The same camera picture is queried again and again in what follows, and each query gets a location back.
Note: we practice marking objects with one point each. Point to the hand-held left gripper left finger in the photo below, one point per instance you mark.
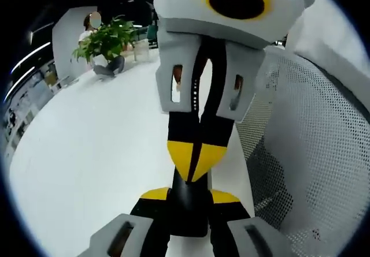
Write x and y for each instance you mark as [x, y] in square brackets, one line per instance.
[127, 234]

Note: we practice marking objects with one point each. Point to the clear glass cup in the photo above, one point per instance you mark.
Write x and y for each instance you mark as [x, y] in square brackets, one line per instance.
[141, 50]

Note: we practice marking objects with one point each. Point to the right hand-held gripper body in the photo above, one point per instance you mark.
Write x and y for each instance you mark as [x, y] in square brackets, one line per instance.
[237, 29]

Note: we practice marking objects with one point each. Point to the black remote control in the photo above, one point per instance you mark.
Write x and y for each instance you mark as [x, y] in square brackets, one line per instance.
[189, 208]

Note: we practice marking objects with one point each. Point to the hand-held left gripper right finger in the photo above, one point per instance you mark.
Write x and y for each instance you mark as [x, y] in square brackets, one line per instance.
[254, 236]

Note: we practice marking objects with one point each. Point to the ceiling strip light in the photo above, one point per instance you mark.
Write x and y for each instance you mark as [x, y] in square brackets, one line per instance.
[33, 51]
[19, 81]

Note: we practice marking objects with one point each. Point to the dark plant pot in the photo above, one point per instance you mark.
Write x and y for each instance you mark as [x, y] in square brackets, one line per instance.
[111, 66]

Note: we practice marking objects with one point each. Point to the white mesh office chair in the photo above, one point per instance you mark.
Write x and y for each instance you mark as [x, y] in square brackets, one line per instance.
[306, 130]

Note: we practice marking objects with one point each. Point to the green leafy plant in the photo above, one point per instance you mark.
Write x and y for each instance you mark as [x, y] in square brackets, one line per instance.
[107, 40]

